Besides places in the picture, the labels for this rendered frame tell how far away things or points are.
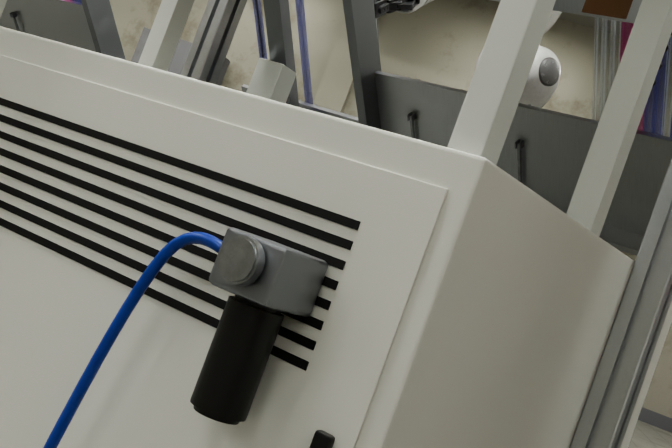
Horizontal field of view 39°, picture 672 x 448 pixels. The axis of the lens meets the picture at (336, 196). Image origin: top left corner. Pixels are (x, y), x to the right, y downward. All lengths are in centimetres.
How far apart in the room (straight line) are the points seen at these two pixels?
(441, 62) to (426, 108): 773
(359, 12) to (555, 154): 42
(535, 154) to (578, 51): 781
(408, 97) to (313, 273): 105
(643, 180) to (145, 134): 91
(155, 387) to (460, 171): 31
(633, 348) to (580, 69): 839
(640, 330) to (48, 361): 59
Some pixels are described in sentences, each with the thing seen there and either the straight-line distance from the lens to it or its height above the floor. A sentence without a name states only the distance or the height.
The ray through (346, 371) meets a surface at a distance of 70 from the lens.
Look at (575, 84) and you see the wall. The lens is 935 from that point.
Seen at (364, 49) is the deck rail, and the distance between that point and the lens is 171.
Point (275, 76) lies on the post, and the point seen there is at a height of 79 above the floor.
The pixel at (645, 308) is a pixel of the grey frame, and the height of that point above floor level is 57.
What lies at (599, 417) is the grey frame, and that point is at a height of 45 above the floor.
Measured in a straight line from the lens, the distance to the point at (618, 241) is 161.
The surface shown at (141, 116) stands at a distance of 88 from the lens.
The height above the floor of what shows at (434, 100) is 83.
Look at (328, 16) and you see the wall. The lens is 976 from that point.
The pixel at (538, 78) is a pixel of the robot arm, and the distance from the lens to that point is 221.
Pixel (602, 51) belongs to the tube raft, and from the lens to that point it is 150.
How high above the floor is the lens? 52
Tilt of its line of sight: 3 degrees up
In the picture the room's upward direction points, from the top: 20 degrees clockwise
